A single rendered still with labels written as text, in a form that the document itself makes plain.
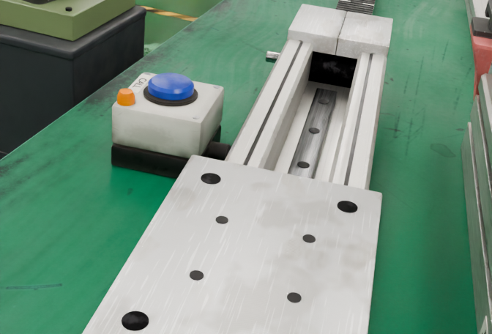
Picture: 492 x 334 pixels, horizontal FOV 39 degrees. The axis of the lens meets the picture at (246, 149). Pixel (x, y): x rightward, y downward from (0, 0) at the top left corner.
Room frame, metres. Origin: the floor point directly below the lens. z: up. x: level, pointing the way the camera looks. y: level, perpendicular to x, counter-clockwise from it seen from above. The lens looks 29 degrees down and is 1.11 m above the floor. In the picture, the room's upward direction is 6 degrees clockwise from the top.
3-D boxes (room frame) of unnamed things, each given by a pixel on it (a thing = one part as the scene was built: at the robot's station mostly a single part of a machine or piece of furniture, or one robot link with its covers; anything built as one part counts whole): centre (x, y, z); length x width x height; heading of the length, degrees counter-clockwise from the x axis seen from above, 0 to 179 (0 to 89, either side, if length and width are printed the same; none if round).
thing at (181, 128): (0.56, 0.06, 0.81); 0.10 x 0.08 x 0.06; 80
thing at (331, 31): (0.70, -0.07, 0.83); 0.12 x 0.09 x 0.10; 80
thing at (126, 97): (0.53, 0.11, 0.85); 0.02 x 0.02 x 0.01
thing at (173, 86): (0.56, 0.07, 0.84); 0.04 x 0.04 x 0.02
